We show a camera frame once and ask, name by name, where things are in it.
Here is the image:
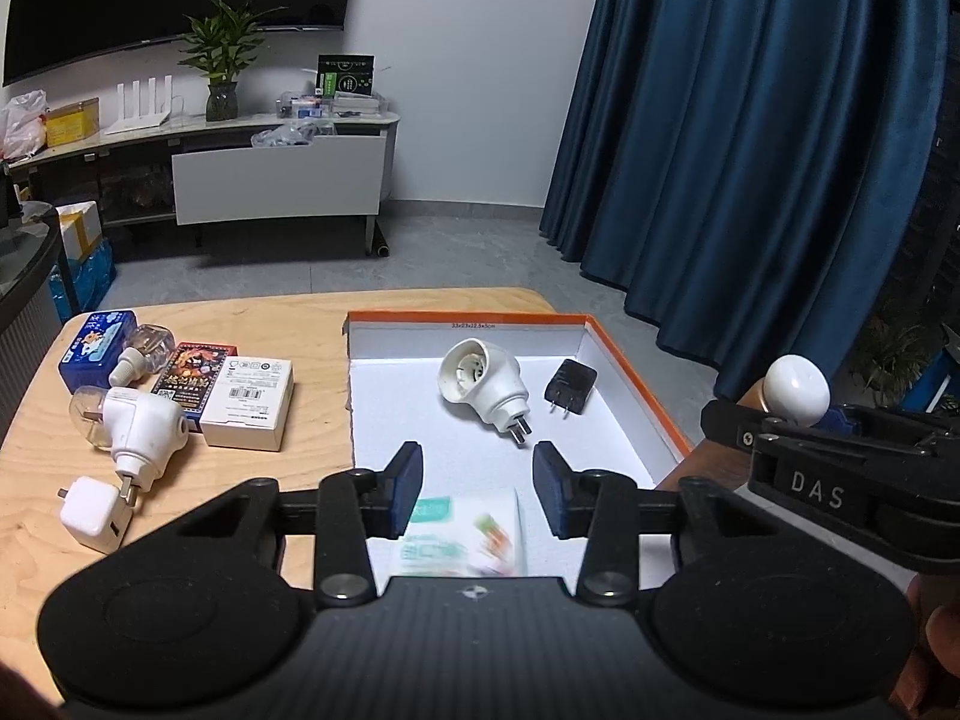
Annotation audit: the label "white wifi router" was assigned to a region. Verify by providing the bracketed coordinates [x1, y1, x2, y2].
[106, 75, 172, 135]

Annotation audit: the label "black green display box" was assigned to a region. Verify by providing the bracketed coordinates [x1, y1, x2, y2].
[316, 54, 374, 98]

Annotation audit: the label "white tv cabinet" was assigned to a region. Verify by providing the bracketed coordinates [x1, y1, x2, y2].
[11, 112, 398, 257]

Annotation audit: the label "teal band-aid box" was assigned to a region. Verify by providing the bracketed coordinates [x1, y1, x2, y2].
[392, 489, 527, 578]

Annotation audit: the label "white cube usb charger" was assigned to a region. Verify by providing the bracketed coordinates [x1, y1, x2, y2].
[59, 476, 133, 554]

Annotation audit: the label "cardboard boxes on floor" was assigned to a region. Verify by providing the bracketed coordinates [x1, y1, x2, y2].
[49, 200, 116, 322]

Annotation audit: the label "brown cosmetic tube white cap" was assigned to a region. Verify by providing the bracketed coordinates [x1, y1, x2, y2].
[740, 355, 832, 427]

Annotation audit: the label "potted green plant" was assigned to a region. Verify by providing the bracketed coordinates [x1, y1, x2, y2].
[179, 0, 275, 122]

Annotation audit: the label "orange white shallow box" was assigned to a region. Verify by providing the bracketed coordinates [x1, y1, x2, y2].
[345, 310, 690, 583]

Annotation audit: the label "white plastic bag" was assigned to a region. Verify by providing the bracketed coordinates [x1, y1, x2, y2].
[2, 89, 47, 163]

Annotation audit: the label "blue curtain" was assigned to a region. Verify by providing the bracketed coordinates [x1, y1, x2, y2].
[540, 0, 950, 398]

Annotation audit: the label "yellow box on cabinet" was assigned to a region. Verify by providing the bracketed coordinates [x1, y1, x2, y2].
[44, 98, 99, 148]

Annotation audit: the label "blue tissue pack box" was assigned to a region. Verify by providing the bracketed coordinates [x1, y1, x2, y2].
[59, 310, 137, 394]

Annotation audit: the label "dark playing card box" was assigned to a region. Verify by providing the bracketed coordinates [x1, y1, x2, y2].
[151, 341, 238, 433]

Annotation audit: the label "white plug-in vaporizer with bottle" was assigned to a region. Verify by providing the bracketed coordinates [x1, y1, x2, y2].
[68, 385, 189, 507]

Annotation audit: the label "black power adapter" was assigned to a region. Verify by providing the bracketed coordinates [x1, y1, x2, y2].
[544, 359, 597, 415]

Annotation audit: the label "black round side table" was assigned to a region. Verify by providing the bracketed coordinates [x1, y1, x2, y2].
[0, 202, 68, 436]

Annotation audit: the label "white small carton box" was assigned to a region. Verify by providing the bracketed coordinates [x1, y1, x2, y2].
[200, 356, 295, 452]

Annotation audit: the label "clear liquid refill bottle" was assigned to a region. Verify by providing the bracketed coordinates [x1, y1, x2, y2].
[107, 323, 176, 387]

